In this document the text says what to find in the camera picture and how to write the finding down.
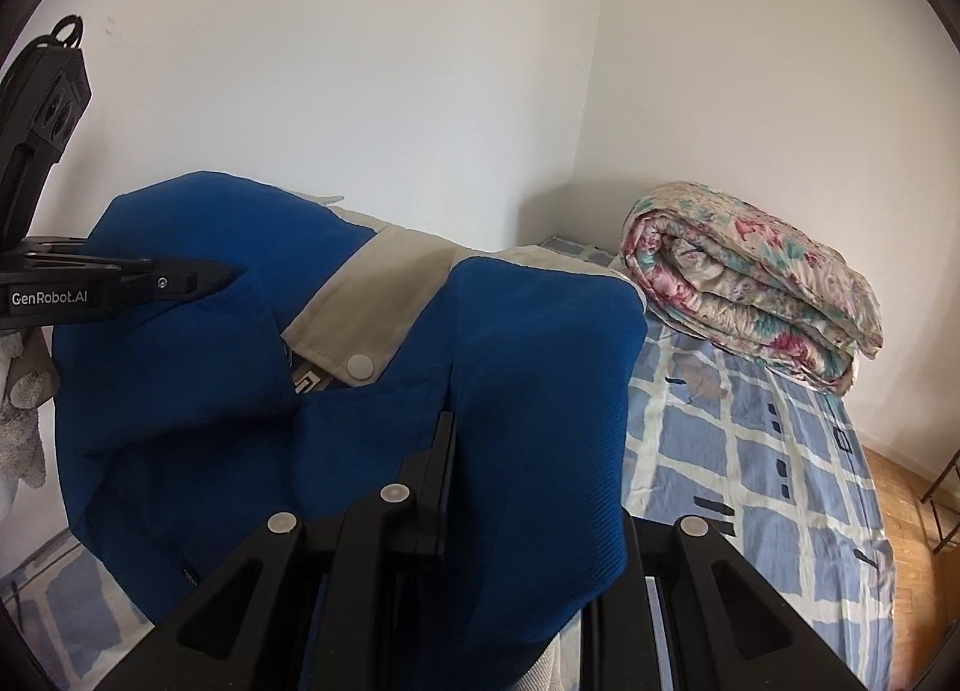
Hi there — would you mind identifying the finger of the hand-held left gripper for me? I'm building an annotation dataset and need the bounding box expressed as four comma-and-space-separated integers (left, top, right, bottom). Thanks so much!
111, 256, 242, 304

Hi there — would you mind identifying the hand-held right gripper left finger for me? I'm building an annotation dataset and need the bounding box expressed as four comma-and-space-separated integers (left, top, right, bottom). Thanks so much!
97, 412, 456, 691

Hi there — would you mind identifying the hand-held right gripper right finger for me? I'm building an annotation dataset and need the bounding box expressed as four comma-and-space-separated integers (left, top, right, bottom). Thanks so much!
559, 511, 863, 691

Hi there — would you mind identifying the beige and blue jacket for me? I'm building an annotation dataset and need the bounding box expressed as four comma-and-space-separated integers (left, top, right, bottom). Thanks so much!
51, 170, 650, 691

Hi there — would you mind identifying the black metal clothes rack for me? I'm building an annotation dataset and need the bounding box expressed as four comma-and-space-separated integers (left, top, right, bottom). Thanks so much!
916, 436, 960, 558

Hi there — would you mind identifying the person's left hand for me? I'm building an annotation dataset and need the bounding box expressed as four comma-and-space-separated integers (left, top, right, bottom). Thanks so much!
0, 329, 62, 491

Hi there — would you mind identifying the bed with blue checked sheet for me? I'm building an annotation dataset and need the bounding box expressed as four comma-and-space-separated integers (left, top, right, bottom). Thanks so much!
0, 233, 899, 691

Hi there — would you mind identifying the folded floral quilt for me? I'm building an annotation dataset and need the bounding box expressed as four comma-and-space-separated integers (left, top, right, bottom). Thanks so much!
619, 181, 884, 393

